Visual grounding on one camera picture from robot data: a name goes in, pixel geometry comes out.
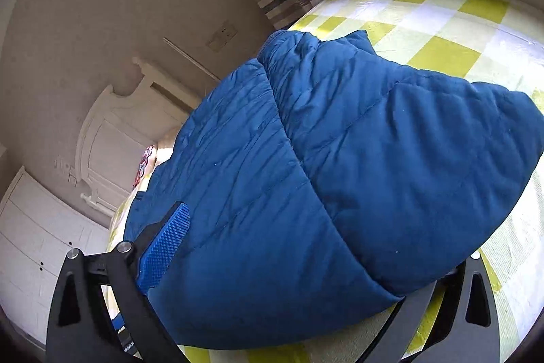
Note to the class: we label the cream wooden headboard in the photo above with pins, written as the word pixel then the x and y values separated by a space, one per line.
pixel 114 133

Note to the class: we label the blue quilted jacket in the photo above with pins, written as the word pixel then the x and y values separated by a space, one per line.
pixel 318 176

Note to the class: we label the floral pillow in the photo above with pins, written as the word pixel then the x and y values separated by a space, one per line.
pixel 145 165

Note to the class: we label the yellow checkered bed sheet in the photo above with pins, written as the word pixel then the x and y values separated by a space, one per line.
pixel 446 31

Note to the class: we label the white wardrobe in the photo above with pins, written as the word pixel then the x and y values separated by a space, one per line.
pixel 34 235

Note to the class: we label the silver pole lamp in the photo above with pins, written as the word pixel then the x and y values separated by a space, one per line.
pixel 191 59

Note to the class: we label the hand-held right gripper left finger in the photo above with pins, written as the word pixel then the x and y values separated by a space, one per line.
pixel 165 248

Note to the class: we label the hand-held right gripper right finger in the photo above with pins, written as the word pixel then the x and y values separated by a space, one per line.
pixel 410 318

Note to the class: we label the beige wall socket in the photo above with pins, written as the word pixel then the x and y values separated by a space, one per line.
pixel 229 32

